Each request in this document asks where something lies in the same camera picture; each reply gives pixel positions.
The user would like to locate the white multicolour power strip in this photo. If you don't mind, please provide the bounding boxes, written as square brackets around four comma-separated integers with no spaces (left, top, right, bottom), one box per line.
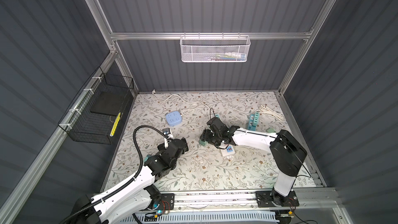
[220,145,236,159]

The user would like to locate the blue square socket cube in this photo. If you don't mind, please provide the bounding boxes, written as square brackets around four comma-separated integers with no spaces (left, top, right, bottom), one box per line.
[165,111,182,127]

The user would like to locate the teal usb power strip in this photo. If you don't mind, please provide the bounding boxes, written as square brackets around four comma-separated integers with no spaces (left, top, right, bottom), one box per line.
[247,112,260,131]

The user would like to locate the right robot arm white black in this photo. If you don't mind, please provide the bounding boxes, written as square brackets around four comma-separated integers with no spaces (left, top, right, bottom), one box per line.
[200,117,307,207]

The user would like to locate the white power strip cord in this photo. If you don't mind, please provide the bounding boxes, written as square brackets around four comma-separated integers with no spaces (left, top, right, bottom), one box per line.
[151,89,215,117]

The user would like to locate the pens in white basket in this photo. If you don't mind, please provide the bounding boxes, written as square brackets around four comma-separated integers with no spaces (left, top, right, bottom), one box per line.
[205,52,247,62]

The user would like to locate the white bundled cable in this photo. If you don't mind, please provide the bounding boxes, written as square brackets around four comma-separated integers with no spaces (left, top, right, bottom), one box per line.
[257,104,285,121]

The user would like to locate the floral table mat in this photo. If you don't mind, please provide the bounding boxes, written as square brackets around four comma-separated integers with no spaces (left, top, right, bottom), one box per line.
[104,92,289,191]

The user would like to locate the green charger lower left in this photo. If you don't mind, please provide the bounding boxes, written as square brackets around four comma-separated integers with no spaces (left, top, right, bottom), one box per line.
[266,128,276,133]

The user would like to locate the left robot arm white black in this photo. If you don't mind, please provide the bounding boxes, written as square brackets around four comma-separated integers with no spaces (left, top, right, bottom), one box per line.
[61,138,189,224]

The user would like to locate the white wire mesh basket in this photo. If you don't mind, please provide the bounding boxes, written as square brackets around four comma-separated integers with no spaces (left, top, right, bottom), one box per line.
[179,35,251,63]

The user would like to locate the black wire basket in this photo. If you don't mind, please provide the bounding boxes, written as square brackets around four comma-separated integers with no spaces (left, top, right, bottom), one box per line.
[59,68,134,145]

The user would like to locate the black pad in basket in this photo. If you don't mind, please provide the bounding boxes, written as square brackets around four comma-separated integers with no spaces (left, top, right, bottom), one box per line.
[90,92,126,117]

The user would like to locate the yellow marker pen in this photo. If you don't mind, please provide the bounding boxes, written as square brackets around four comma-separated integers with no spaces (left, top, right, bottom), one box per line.
[109,112,122,137]

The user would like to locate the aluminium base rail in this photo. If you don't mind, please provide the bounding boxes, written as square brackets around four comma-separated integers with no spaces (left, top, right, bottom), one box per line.
[83,188,343,215]

